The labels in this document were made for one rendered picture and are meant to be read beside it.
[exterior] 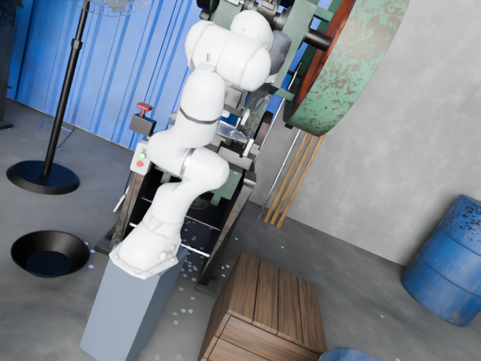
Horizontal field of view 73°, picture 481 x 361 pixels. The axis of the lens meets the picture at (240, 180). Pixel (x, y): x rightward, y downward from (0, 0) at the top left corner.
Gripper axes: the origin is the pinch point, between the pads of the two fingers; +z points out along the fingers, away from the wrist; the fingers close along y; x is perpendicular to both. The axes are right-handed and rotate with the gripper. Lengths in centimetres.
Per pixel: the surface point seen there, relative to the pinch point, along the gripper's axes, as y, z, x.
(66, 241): -55, 72, -47
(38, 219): -76, 82, -36
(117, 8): -80, 3, 48
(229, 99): -9.4, 4.0, 14.2
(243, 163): 8.5, 25.1, -0.8
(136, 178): -35, 39, -22
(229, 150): -0.1, 22.3, 1.0
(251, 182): 14.4, 22.6, -13.3
